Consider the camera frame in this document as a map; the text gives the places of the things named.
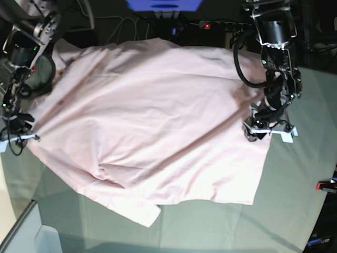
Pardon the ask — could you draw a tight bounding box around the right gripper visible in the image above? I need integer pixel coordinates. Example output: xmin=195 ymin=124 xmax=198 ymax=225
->
xmin=1 ymin=113 xmax=40 ymax=153

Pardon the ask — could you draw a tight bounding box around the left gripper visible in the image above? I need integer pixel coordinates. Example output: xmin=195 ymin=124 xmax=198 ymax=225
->
xmin=243 ymin=103 xmax=299 ymax=143

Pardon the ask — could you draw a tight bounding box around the pink t-shirt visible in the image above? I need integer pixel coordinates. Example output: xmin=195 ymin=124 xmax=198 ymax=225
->
xmin=28 ymin=38 xmax=271 ymax=227

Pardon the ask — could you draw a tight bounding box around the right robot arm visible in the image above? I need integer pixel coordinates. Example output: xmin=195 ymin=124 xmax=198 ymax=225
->
xmin=1 ymin=1 xmax=62 ymax=152

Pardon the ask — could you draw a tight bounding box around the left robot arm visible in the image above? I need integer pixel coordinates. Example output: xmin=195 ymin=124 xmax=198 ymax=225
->
xmin=233 ymin=1 xmax=302 ymax=143

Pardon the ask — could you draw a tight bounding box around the grey-green table cloth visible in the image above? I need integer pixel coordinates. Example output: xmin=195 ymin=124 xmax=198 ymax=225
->
xmin=2 ymin=69 xmax=336 ymax=252

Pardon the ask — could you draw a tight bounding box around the red black clamp right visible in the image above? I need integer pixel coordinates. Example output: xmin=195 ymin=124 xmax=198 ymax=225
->
xmin=316 ymin=178 xmax=337 ymax=194

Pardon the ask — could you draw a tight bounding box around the black power strip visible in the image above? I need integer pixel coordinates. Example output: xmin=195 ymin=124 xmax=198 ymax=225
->
xmin=199 ymin=21 xmax=252 ymax=33

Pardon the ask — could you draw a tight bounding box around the white plastic bin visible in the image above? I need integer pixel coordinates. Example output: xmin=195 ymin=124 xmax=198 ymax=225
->
xmin=34 ymin=225 xmax=63 ymax=253

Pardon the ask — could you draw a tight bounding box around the white cable loop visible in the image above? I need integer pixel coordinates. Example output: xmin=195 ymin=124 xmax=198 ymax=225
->
xmin=105 ymin=15 xmax=151 ymax=45

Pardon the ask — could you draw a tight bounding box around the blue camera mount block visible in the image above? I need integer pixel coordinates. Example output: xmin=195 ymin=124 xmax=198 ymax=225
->
xmin=126 ymin=0 xmax=202 ymax=12

